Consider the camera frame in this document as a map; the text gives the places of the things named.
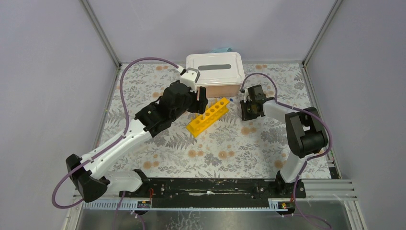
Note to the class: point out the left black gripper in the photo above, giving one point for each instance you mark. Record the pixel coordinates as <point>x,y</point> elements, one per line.
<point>198,106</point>

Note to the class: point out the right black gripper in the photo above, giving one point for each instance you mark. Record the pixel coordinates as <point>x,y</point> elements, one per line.
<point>244,116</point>

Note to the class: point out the yellow test tube rack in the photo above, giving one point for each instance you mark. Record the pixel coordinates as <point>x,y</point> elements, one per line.
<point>211,115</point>

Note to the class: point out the pink plastic bin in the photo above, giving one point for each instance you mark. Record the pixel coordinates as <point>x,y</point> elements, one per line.
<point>222,90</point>

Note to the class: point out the white plastic bin lid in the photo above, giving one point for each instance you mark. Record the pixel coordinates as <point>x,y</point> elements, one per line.
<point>217,69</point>

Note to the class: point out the light blue cloth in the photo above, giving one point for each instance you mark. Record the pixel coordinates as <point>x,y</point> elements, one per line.
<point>221,50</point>

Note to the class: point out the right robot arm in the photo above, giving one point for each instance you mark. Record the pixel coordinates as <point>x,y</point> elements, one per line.
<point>306,135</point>

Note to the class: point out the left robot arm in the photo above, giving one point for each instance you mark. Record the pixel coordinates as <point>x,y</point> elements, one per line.
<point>90,172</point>

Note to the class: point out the floral table mat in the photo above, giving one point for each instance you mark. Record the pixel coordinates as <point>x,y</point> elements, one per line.
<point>230,148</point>

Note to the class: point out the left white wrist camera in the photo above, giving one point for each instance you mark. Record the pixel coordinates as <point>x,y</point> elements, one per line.
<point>189,77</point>

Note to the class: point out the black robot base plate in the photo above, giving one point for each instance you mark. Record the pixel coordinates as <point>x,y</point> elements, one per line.
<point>214,193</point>

